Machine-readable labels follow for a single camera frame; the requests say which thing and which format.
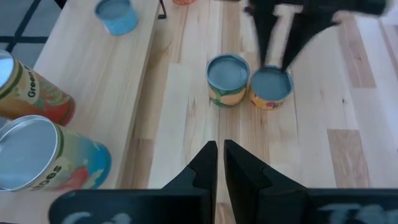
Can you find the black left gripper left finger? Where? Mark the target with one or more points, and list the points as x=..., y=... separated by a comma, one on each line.
x=186, y=205

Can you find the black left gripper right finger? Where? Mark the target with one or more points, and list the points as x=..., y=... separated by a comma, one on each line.
x=248, y=193

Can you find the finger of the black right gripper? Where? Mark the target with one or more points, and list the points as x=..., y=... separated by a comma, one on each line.
x=300, y=34
x=264, y=31

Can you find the short yellow-red label can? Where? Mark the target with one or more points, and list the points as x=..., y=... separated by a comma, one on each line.
x=270, y=85

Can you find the short green-yellow label can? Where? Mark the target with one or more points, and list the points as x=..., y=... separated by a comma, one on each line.
x=228, y=74

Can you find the short orange can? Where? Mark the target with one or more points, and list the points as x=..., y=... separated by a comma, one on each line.
x=184, y=2

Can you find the short blue floral can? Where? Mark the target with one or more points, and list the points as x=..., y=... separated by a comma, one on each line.
x=118, y=15

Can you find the wooden shelf with black legs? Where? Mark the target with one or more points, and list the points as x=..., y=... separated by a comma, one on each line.
x=93, y=77

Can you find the tall tomatoes can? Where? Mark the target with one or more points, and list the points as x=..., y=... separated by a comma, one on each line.
x=37, y=149

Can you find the tall green beans can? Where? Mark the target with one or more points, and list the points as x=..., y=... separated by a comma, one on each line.
x=40, y=96

